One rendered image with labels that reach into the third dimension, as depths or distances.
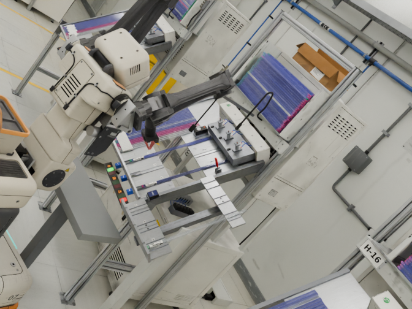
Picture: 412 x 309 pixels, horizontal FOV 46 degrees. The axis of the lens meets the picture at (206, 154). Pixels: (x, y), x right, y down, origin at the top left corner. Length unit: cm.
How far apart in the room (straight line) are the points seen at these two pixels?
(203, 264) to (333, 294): 112
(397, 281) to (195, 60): 241
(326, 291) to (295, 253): 200
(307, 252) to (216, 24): 196
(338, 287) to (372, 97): 237
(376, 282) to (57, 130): 152
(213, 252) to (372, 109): 194
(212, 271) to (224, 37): 181
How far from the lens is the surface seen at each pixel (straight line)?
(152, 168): 264
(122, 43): 199
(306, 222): 417
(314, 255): 406
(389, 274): 215
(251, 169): 264
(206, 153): 271
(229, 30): 390
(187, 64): 387
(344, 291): 219
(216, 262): 311
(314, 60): 316
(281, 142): 261
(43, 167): 208
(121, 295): 255
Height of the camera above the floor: 175
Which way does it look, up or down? 15 degrees down
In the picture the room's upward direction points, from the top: 41 degrees clockwise
